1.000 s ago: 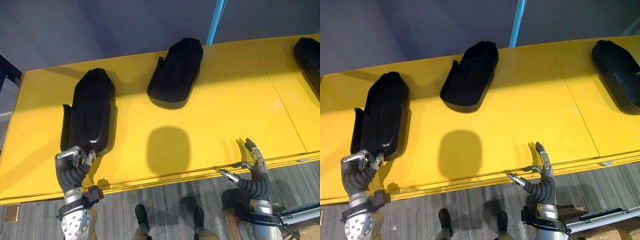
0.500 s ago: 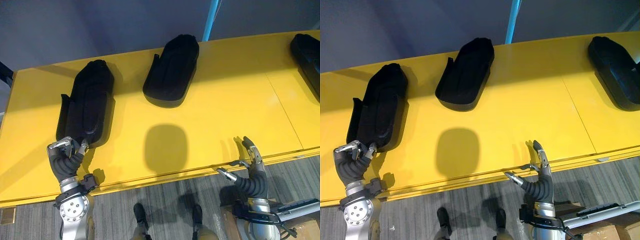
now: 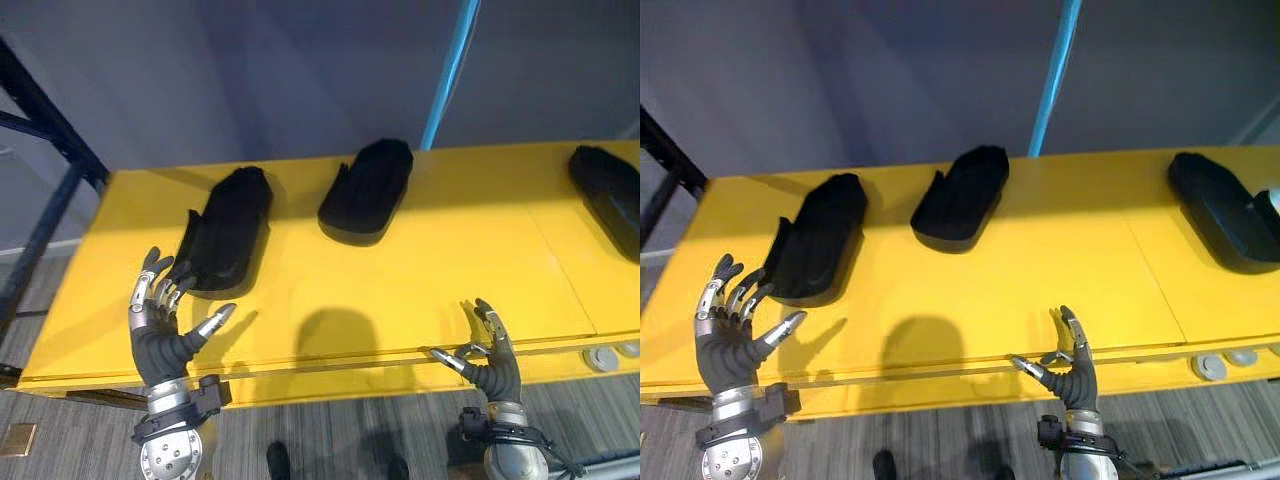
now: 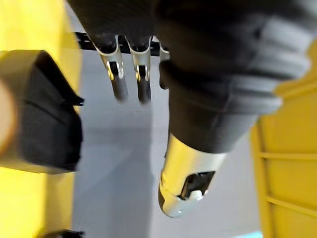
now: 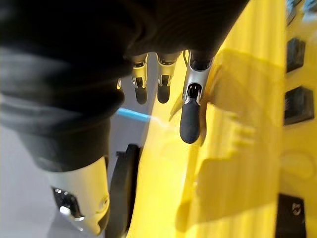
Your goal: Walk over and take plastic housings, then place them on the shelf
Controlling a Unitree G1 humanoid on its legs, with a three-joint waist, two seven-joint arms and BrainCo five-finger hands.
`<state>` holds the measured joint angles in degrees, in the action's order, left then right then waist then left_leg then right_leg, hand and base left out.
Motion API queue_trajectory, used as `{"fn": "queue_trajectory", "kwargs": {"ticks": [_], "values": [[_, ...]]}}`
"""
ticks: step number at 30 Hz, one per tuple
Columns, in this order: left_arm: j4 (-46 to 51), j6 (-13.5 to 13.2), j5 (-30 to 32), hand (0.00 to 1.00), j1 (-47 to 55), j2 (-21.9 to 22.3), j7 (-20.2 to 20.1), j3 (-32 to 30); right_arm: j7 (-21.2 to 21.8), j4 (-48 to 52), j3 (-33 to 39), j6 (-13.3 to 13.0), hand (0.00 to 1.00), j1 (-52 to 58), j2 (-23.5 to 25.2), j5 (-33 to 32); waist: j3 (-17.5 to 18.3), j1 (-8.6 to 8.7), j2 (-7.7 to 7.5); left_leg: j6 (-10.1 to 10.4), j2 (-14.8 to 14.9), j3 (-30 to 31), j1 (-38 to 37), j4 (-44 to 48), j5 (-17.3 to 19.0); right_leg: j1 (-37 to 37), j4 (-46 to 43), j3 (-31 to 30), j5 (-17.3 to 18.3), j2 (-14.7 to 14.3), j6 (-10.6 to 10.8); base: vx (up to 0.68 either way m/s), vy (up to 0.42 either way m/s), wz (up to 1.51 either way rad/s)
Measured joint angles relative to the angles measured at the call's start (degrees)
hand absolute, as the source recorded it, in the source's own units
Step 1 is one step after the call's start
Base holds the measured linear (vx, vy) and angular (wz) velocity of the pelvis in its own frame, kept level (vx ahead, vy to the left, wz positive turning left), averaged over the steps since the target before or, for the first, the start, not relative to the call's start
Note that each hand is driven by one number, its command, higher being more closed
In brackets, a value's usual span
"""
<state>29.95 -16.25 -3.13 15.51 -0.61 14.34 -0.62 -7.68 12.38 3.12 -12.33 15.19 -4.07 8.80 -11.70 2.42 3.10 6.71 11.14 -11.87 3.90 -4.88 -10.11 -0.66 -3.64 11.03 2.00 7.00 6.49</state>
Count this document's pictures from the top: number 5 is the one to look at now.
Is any black plastic housing part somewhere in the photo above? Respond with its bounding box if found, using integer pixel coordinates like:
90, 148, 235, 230
286, 37, 307, 74
283, 86, 315, 126
274, 193, 308, 238

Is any right robot hand black cloth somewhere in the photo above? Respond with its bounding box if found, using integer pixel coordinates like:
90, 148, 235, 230
0, 0, 251, 236

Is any yellow plastic shelf unit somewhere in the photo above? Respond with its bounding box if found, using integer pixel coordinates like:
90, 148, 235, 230
125, 0, 317, 238

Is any black caster wheel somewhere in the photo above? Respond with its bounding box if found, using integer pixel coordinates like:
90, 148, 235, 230
106, 143, 142, 238

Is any blue floor tape line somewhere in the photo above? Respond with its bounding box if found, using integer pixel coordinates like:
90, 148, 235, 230
116, 108, 169, 128

